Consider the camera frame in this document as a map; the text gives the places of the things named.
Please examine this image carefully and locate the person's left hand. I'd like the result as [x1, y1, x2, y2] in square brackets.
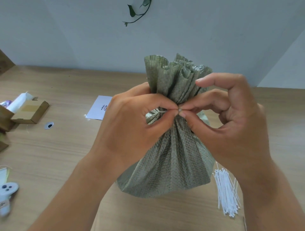
[88, 82, 180, 172]

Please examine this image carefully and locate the person's right hand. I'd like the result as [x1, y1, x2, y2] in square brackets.
[177, 72, 275, 178]

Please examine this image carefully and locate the white cable tie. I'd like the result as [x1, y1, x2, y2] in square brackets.
[149, 107, 181, 115]

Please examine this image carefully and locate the bundle of white cable ties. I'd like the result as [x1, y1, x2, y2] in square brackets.
[212, 162, 241, 217]

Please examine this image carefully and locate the green woven sack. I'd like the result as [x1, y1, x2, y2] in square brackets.
[115, 53, 216, 199]

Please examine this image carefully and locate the person's left forearm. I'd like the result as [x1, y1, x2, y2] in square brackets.
[27, 152, 134, 231]

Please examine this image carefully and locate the white paper sign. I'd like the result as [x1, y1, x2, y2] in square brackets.
[85, 95, 113, 121]

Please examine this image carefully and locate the white rolled sheet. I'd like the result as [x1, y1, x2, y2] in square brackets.
[6, 91, 34, 114]

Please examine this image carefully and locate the open brown cardboard box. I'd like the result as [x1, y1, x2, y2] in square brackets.
[0, 104, 15, 132]

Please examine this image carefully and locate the white paper sheet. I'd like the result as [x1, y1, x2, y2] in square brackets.
[0, 166, 12, 186]

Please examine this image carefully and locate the white device with dark buttons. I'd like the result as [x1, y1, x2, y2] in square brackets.
[0, 182, 19, 217]

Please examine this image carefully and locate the green potted plant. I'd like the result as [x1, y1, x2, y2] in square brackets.
[123, 0, 152, 27]

